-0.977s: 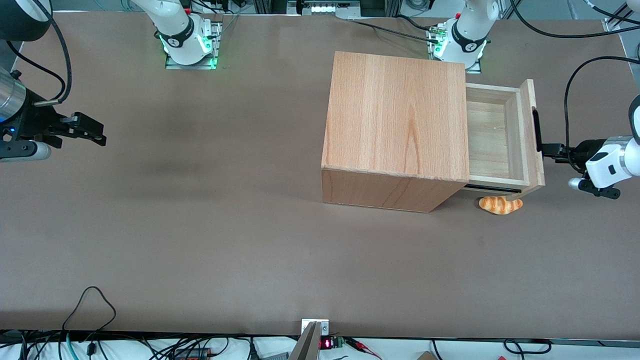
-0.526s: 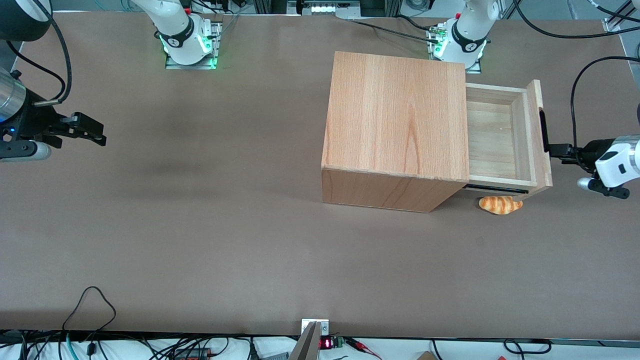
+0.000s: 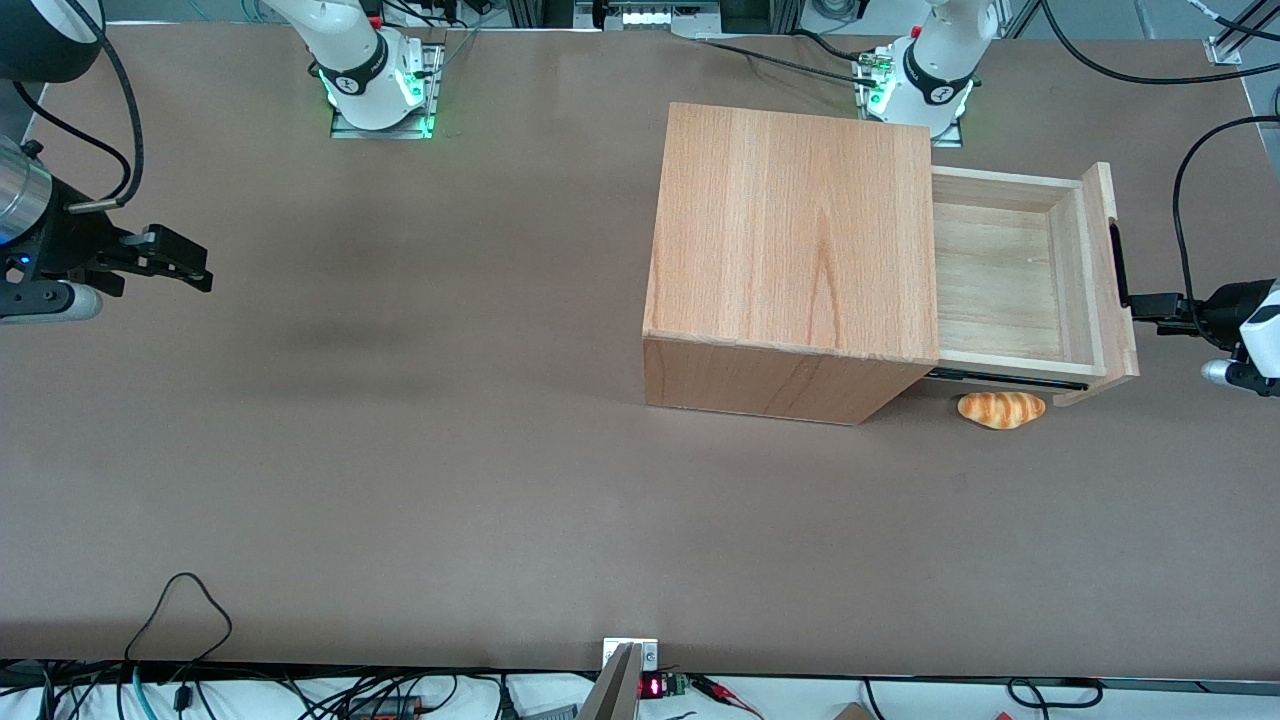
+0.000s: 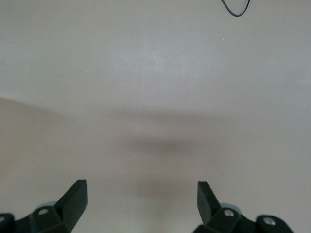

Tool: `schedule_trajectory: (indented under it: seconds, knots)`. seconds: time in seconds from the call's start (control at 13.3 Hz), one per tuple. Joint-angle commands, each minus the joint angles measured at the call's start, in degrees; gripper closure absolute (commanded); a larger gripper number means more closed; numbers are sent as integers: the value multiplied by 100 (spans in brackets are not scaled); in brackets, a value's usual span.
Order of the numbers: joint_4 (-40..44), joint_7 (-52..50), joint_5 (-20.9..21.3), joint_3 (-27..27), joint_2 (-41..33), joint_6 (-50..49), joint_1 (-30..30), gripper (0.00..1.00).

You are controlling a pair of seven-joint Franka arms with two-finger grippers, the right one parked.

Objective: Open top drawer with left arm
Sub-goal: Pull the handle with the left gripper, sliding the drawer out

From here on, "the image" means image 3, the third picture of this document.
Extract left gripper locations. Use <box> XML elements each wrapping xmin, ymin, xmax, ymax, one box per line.
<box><xmin>1128</xmin><ymin>278</ymin><xmax>1280</xmax><ymax>379</ymax></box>

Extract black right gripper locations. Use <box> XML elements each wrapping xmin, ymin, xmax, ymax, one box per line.
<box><xmin>0</xmin><ymin>185</ymin><xmax>214</xmax><ymax>294</ymax></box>

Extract black metal drawer handle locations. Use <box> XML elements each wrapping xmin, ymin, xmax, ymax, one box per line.
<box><xmin>1108</xmin><ymin>220</ymin><xmax>1131</xmax><ymax>309</ymax></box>

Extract light wooden drawer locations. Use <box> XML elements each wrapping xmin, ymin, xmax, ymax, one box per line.
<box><xmin>928</xmin><ymin>161</ymin><xmax>1142</xmax><ymax>408</ymax></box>

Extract light wooden drawer cabinet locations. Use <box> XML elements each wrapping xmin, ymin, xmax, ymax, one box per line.
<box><xmin>641</xmin><ymin>101</ymin><xmax>941</xmax><ymax>427</ymax></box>

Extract striped orange bread roll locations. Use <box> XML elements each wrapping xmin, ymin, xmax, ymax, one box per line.
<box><xmin>957</xmin><ymin>391</ymin><xmax>1047</xmax><ymax>431</ymax></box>

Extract white lit device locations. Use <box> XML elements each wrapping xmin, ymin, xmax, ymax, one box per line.
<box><xmin>600</xmin><ymin>0</ymin><xmax>723</xmax><ymax>33</ymax></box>

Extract grey slanted beam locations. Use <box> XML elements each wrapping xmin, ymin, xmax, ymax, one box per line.
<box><xmin>578</xmin><ymin>643</ymin><xmax>643</xmax><ymax>720</ymax></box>

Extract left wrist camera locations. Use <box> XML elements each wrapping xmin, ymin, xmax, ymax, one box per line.
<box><xmin>1200</xmin><ymin>358</ymin><xmax>1280</xmax><ymax>399</ymax></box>

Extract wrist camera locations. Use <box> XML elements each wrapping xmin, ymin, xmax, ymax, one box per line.
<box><xmin>1200</xmin><ymin>358</ymin><xmax>1280</xmax><ymax>399</ymax></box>
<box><xmin>0</xmin><ymin>283</ymin><xmax>104</xmax><ymax>324</ymax></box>

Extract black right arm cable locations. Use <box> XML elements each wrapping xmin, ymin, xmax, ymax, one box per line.
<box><xmin>10</xmin><ymin>82</ymin><xmax>133</xmax><ymax>196</ymax></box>
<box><xmin>90</xmin><ymin>20</ymin><xmax>146</xmax><ymax>211</ymax></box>

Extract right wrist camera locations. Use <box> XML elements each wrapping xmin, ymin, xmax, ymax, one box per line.
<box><xmin>0</xmin><ymin>283</ymin><xmax>104</xmax><ymax>324</ymax></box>

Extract black drawer slide rail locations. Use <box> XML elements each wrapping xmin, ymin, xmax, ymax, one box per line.
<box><xmin>928</xmin><ymin>366</ymin><xmax>1091</xmax><ymax>392</ymax></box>

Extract black long hanging cable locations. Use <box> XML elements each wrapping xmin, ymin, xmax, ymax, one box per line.
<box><xmin>1038</xmin><ymin>0</ymin><xmax>1251</xmax><ymax>87</ymax></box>

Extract aluminium profile with bracket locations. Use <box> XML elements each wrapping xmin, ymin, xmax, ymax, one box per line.
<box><xmin>1205</xmin><ymin>0</ymin><xmax>1280</xmax><ymax>69</ymax></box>

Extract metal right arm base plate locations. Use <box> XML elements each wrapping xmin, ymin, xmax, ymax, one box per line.
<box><xmin>330</xmin><ymin>42</ymin><xmax>444</xmax><ymax>140</ymax></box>

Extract black looped thin cable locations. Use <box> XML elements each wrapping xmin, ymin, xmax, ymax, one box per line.
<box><xmin>123</xmin><ymin>572</ymin><xmax>234</xmax><ymax>691</ymax></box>

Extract black coiled cable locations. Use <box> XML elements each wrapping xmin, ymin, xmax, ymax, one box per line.
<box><xmin>1005</xmin><ymin>677</ymin><xmax>1104</xmax><ymax>713</ymax></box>

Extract aluminium frame profile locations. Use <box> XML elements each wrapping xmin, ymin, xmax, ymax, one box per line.
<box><xmin>505</xmin><ymin>0</ymin><xmax>601</xmax><ymax>29</ymax></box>

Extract black cable near arm base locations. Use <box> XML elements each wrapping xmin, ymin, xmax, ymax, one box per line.
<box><xmin>690</xmin><ymin>35</ymin><xmax>881</xmax><ymax>91</ymax></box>

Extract red clip wires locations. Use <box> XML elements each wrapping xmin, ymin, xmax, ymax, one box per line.
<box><xmin>690</xmin><ymin>675</ymin><xmax>766</xmax><ymax>719</ymax></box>

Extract silver mounting bracket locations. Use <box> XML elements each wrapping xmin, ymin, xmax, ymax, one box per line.
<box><xmin>602</xmin><ymin>637</ymin><xmax>661</xmax><ymax>673</ymax></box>

